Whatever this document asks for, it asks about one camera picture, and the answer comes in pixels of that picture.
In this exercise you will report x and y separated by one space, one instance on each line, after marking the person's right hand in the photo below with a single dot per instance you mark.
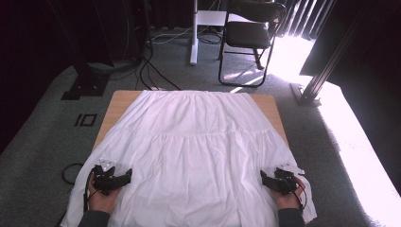
288 201

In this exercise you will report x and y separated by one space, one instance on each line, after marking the aluminium profile stand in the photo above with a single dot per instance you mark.
315 85

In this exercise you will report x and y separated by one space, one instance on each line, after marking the black folding chair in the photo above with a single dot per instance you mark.
247 34

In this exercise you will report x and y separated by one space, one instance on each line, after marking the white desk frame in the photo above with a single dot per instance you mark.
194 47

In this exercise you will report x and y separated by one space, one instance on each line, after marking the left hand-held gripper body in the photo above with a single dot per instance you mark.
105 183

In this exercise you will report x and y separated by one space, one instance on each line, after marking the striped window curtain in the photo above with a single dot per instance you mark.
299 19

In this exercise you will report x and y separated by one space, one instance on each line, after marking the black metal stand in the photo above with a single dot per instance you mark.
85 82

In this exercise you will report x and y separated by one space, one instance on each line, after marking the person's left hand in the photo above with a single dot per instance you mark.
101 201

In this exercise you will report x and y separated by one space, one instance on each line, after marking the white skirt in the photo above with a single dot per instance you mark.
195 151

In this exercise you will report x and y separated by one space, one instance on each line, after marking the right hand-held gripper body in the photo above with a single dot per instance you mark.
283 184

